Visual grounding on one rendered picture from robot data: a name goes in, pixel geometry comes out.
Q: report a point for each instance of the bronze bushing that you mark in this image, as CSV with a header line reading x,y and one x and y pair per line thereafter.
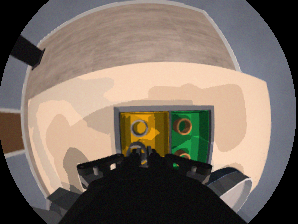
x,y
187,129
181,152

